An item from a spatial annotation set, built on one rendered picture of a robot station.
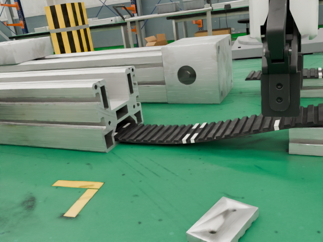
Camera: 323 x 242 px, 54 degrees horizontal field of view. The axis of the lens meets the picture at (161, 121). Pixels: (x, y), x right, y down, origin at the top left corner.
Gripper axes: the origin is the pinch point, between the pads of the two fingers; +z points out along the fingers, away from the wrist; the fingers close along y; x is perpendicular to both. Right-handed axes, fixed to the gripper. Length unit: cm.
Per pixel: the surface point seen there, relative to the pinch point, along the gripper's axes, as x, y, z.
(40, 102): 28.9, -3.9, 0.1
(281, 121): 0.2, -0.8, 3.1
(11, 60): 53, 14, -3
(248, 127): 3.4, -1.6, 3.6
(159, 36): 245, 497, 39
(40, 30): 463, 442, 1
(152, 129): 16.0, 1.0, 5.3
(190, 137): 10.0, -1.3, 5.1
